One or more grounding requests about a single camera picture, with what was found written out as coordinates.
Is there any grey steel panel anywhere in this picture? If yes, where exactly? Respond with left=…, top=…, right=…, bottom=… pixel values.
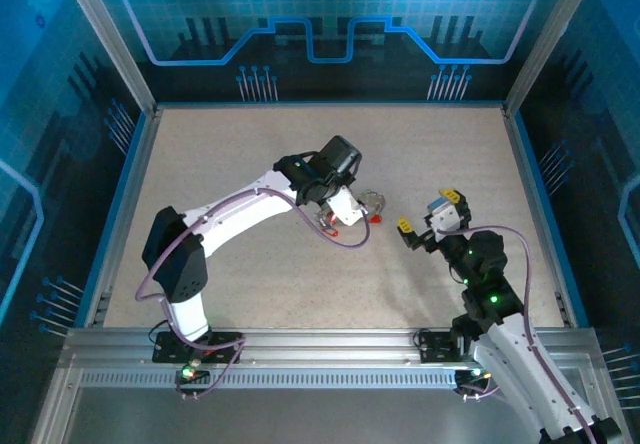
left=29, top=388, right=551, bottom=444

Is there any aluminium side rail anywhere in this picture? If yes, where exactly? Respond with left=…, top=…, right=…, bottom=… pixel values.
left=82, top=106, right=164, bottom=330
left=501, top=106, right=591, bottom=328

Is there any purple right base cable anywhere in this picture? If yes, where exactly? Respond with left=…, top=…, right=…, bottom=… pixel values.
left=458, top=363, right=501, bottom=403

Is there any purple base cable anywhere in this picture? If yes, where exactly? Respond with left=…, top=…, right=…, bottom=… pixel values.
left=458, top=363, right=501, bottom=403
left=173, top=341, right=247, bottom=401

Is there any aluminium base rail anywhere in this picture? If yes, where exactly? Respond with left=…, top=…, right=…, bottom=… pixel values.
left=59, top=327, right=609, bottom=369

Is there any aluminium corner post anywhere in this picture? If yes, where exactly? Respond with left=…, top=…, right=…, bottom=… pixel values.
left=55, top=0, right=160, bottom=118
left=503, top=0, right=604, bottom=118

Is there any grey slotted cable duct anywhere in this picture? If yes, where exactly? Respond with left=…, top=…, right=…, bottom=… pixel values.
left=79, top=367, right=461, bottom=390

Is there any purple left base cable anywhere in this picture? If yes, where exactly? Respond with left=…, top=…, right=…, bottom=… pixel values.
left=173, top=341, right=247, bottom=401

